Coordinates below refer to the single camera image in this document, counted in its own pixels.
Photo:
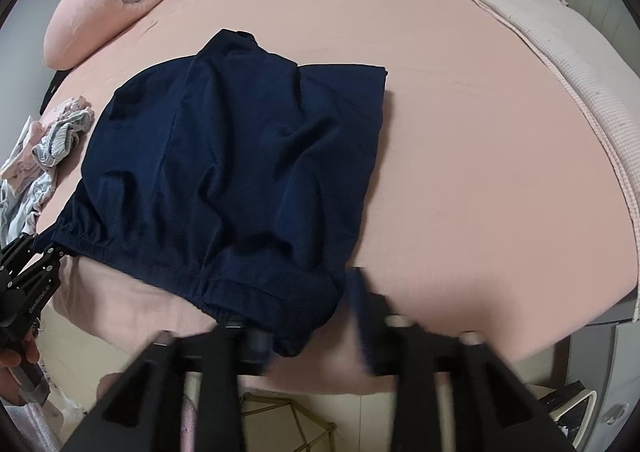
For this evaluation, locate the pile of pastel clothes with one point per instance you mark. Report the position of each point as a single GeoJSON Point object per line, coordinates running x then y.
{"type": "Point", "coordinates": [22, 162]}

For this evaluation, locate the navy shorts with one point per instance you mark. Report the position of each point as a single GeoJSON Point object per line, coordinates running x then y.
{"type": "Point", "coordinates": [225, 157]}

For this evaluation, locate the white waffle blanket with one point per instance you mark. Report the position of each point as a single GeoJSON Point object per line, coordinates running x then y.
{"type": "Point", "coordinates": [550, 32]}

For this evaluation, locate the white plastic object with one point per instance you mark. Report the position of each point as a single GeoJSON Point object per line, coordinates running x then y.
{"type": "Point", "coordinates": [575, 407]}

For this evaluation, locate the white printed garment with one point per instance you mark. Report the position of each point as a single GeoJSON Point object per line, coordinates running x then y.
{"type": "Point", "coordinates": [60, 142]}

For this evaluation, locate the rolled pink quilt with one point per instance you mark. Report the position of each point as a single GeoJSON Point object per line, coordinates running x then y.
{"type": "Point", "coordinates": [85, 17]}

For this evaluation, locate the grey nightstand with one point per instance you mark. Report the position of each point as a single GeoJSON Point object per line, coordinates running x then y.
{"type": "Point", "coordinates": [620, 382]}

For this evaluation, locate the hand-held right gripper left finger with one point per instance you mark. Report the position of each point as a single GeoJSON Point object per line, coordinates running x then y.
{"type": "Point", "coordinates": [220, 372]}

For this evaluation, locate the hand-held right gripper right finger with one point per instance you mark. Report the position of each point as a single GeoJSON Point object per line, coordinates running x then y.
{"type": "Point", "coordinates": [362, 312]}

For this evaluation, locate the light blue shirt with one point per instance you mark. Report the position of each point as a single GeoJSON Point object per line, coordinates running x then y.
{"type": "Point", "coordinates": [20, 212]}

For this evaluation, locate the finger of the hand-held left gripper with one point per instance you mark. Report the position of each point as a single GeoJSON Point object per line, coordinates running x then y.
{"type": "Point", "coordinates": [17, 249]}
{"type": "Point", "coordinates": [45, 264]}

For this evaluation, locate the person's left hand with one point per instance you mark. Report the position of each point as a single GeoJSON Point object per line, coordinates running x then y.
{"type": "Point", "coordinates": [12, 357]}

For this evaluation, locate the bed with pink sheet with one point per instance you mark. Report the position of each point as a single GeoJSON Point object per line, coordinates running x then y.
{"type": "Point", "coordinates": [475, 182]}

